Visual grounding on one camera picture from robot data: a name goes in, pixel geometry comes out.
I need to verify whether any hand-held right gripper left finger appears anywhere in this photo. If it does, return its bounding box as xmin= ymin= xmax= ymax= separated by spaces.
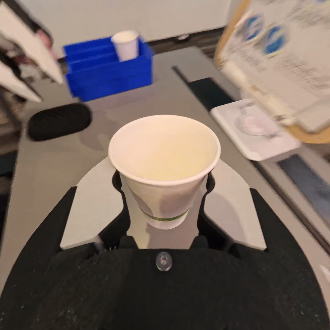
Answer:
xmin=60 ymin=156 xmax=130 ymax=250

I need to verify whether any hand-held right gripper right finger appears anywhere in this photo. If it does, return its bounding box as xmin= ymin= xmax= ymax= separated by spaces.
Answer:
xmin=197 ymin=158 xmax=267 ymax=252

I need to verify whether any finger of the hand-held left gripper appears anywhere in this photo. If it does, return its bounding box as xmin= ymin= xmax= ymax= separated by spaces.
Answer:
xmin=0 ymin=60 xmax=43 ymax=102
xmin=0 ymin=3 xmax=63 ymax=84

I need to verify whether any blue plastic bin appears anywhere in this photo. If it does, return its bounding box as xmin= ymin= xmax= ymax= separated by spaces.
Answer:
xmin=63 ymin=36 xmax=155 ymax=102

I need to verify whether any white paper cup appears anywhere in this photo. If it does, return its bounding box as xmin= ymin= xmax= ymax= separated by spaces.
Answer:
xmin=108 ymin=115 xmax=221 ymax=230
xmin=111 ymin=30 xmax=140 ymax=62

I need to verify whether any person's left hand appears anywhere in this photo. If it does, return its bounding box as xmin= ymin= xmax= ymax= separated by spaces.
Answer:
xmin=36 ymin=30 xmax=58 ymax=61

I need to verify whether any black wrist rest pad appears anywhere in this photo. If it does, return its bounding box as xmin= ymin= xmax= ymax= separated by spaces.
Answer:
xmin=26 ymin=103 xmax=92 ymax=142

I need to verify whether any black flat plate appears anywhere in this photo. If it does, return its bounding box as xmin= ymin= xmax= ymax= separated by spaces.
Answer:
xmin=278 ymin=154 xmax=330 ymax=222
xmin=188 ymin=77 xmax=234 ymax=111

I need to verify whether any wooden instruction board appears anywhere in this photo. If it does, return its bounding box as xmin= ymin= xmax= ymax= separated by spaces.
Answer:
xmin=213 ymin=0 xmax=330 ymax=144

